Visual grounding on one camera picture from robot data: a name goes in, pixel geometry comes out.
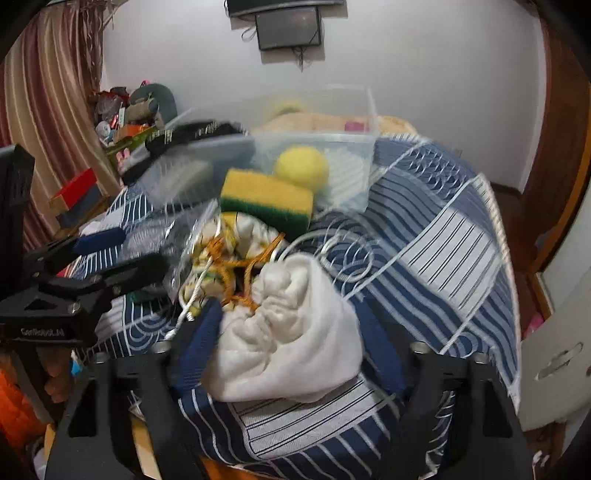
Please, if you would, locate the floral yellow white scrunchie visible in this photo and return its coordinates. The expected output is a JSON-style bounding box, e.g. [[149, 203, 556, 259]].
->
[[178, 212, 287, 321]]

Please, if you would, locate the yellow green sponge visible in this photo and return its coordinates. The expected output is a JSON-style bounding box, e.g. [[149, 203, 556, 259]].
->
[[219, 169, 314, 239]]

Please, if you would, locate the white fluffy towel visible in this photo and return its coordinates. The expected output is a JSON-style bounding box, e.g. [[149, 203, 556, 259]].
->
[[201, 254, 363, 403]]

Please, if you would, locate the red box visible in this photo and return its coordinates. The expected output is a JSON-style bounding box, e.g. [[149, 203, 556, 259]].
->
[[49, 168, 97, 215]]

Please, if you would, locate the white cabinet with stickers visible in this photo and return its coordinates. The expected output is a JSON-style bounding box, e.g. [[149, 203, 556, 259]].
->
[[519, 193, 590, 431]]

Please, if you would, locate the green storage crate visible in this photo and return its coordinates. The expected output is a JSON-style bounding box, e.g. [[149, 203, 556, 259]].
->
[[106, 126, 157, 167]]

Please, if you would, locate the black patterned cloth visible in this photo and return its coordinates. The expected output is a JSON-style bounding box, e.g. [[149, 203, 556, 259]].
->
[[120, 120, 247, 186]]

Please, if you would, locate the red striped curtain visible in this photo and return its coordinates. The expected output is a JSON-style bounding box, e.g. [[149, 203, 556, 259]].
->
[[1, 1, 119, 250]]

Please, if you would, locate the grey green plush toy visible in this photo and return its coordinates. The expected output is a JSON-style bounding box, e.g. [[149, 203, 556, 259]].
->
[[124, 83, 178, 128]]

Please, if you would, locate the blue white patterned bedcover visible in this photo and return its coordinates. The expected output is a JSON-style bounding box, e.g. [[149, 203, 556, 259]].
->
[[68, 133, 523, 480]]

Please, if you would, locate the yellow foam ball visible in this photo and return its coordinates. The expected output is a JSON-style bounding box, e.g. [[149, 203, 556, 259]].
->
[[273, 146, 329, 193]]

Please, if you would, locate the clear plastic storage box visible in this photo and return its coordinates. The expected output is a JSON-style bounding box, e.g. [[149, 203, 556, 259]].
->
[[136, 86, 378, 212]]

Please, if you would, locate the beige fleece blanket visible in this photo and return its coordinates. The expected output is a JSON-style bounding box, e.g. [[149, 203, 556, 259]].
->
[[256, 112, 418, 136]]

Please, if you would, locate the orange yarn string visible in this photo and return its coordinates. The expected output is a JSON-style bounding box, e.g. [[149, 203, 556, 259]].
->
[[197, 232, 286, 312]]

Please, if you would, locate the white cable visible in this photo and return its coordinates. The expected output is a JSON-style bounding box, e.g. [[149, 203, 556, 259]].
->
[[276, 227, 378, 285]]

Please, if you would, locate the brown wooden door frame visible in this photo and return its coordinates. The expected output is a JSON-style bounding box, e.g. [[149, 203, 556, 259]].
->
[[521, 13, 591, 273]]

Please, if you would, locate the large wall television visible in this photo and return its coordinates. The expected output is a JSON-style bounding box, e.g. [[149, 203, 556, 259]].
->
[[224, 0, 346, 18]]

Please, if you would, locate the small wall monitor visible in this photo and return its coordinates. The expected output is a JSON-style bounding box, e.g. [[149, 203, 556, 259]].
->
[[256, 6, 322, 51]]

